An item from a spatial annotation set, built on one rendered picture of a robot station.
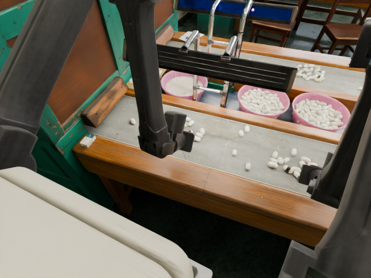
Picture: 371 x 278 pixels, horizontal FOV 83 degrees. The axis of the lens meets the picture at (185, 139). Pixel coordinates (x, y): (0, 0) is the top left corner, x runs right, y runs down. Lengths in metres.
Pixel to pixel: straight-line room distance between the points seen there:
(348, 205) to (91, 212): 0.22
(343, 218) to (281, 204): 0.61
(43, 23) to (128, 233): 0.29
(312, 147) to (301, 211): 0.34
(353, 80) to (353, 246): 1.45
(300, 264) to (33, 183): 0.24
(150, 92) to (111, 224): 0.36
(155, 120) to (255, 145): 0.57
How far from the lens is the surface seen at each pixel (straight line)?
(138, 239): 0.17
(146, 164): 0.86
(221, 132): 1.00
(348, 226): 0.23
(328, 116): 1.31
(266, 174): 0.91
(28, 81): 0.35
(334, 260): 0.23
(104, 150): 0.95
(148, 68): 0.48
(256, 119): 1.06
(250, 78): 0.76
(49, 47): 0.36
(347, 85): 1.57
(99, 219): 0.18
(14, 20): 0.80
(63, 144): 0.98
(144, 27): 0.47
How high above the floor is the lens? 1.48
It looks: 50 degrees down
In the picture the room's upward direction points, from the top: straight up
